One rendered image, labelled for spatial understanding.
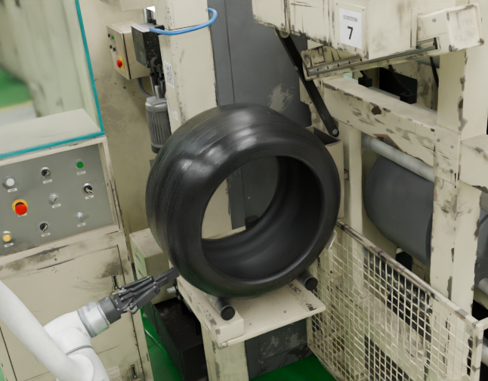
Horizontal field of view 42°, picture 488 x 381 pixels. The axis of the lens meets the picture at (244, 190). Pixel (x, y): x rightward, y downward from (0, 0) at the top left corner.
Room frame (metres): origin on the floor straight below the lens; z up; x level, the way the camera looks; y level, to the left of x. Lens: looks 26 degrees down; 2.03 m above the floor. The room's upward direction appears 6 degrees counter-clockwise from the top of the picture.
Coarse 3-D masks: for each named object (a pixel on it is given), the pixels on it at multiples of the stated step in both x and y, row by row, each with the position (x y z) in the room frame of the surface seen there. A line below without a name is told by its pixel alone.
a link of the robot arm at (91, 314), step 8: (88, 304) 1.50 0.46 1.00; (96, 304) 1.49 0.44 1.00; (80, 312) 1.47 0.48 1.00; (88, 312) 1.47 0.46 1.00; (96, 312) 1.47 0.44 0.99; (88, 320) 1.45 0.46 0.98; (96, 320) 1.45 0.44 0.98; (104, 320) 1.46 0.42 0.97; (88, 328) 1.44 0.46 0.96; (96, 328) 1.45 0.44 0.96; (104, 328) 1.46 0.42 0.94
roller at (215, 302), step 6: (210, 300) 1.60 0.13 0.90; (216, 300) 1.57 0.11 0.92; (222, 300) 1.57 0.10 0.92; (216, 306) 1.56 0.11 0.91; (222, 306) 1.54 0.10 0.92; (228, 306) 1.53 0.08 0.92; (222, 312) 1.52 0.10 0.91; (228, 312) 1.53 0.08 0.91; (234, 312) 1.53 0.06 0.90; (228, 318) 1.52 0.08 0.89
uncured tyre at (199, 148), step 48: (192, 144) 1.61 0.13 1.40; (240, 144) 1.56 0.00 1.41; (288, 144) 1.61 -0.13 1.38; (192, 192) 1.51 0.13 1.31; (288, 192) 1.90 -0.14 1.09; (336, 192) 1.67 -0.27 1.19; (192, 240) 1.49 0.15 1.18; (240, 240) 1.83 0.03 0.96; (288, 240) 1.81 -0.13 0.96; (240, 288) 1.54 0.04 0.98
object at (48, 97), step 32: (0, 0) 2.05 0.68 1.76; (32, 0) 2.09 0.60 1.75; (64, 0) 2.12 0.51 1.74; (0, 32) 2.04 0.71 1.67; (32, 32) 2.08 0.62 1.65; (64, 32) 2.11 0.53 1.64; (0, 64) 2.03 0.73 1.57; (32, 64) 2.07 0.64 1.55; (64, 64) 2.11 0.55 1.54; (0, 96) 2.02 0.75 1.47; (32, 96) 2.06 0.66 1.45; (64, 96) 2.10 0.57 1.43; (96, 96) 2.13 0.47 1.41; (0, 128) 2.01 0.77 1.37; (32, 128) 2.05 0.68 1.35; (64, 128) 2.09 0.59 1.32; (96, 128) 2.13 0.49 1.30
